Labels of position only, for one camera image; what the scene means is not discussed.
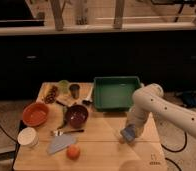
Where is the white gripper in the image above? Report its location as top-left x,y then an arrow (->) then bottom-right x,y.
125,118 -> 145,143

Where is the blue sponge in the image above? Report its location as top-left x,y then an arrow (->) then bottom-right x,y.
120,125 -> 136,142

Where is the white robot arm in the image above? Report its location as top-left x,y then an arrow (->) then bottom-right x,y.
127,84 -> 196,138

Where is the green plastic tray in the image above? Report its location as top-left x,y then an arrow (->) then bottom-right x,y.
93,76 -> 141,111

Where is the dark blue floor object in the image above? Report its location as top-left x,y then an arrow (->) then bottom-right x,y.
181,92 -> 196,108

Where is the dark red bowl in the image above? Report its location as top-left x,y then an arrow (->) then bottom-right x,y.
65,105 -> 88,128

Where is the dark metal cup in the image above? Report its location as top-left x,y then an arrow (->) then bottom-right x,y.
69,84 -> 80,99

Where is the orange fruit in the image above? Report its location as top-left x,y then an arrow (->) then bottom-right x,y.
66,145 -> 80,160

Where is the wooden cutting board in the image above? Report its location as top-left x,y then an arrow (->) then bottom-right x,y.
56,94 -> 76,107

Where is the green cup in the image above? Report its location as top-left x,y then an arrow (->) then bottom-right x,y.
58,80 -> 69,94

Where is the light blue cloth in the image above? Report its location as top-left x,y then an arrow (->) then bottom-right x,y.
47,134 -> 77,155

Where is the bunch of dark grapes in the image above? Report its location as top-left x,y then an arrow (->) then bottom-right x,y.
44,85 -> 58,104

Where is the orange bowl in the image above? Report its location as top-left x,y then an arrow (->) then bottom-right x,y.
22,102 -> 49,127

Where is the white cup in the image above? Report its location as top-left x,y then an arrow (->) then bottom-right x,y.
17,127 -> 38,148

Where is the white handled brush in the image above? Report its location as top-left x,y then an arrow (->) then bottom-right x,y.
82,86 -> 93,105

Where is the metal fork dark handle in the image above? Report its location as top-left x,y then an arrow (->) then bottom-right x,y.
50,129 -> 84,136

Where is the black cable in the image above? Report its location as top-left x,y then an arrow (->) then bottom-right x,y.
0,114 -> 19,145

